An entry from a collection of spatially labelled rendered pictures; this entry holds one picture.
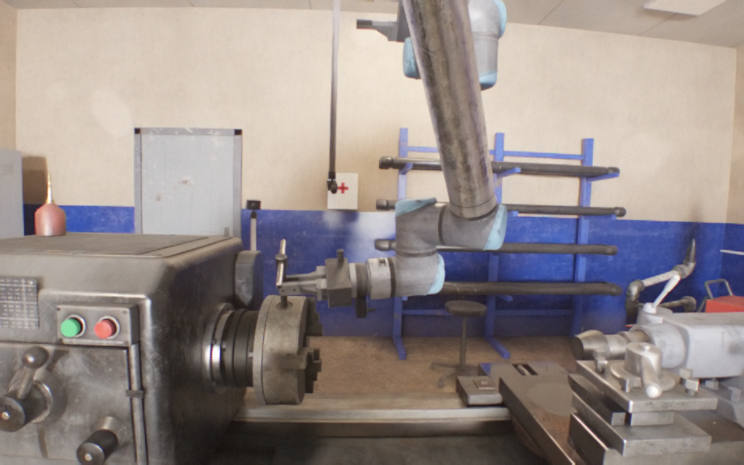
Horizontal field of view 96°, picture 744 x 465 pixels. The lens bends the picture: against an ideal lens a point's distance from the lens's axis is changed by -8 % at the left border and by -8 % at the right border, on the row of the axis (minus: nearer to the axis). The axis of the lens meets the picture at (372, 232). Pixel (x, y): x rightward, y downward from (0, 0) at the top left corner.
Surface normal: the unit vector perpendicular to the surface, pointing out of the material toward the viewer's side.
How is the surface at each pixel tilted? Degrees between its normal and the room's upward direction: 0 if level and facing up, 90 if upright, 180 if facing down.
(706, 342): 86
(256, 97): 90
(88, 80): 90
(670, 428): 0
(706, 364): 94
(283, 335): 54
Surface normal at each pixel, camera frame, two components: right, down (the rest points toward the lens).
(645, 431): 0.03, -1.00
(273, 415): 0.06, -0.60
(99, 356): 0.05, 0.08
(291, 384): 0.04, 0.29
